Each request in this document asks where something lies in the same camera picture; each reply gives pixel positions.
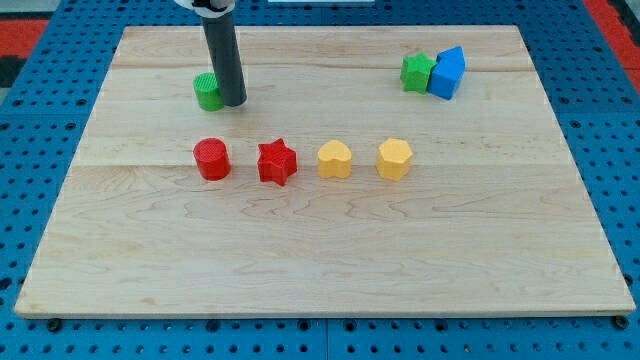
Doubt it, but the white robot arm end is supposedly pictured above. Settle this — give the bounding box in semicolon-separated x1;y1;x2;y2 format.
174;0;236;18

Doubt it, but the blue cube block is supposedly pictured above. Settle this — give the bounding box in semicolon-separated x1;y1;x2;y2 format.
427;60;465;100

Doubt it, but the yellow heart block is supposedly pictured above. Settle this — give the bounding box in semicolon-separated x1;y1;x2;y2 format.
317;140;352;179

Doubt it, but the red star block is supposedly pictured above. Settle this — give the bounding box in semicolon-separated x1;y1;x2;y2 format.
257;138;297;186

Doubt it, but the yellow hexagon block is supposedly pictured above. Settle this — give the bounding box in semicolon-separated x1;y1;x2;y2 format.
376;138;413;181

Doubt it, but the red cylinder block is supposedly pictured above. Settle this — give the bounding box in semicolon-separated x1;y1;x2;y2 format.
193;138;231;181

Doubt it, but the green star block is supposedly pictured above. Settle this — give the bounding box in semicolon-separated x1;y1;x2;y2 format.
400;53;437;94

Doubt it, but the green cylinder block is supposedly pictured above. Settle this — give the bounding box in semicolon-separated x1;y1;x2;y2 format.
193;72;225;111

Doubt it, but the blue pentagon block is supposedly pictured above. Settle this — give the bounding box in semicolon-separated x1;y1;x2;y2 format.
436;46;466;68

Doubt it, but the light wooden board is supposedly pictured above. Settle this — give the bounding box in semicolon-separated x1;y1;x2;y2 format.
15;25;636;319

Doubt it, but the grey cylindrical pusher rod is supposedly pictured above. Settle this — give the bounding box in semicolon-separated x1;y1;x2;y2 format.
202;11;247;107

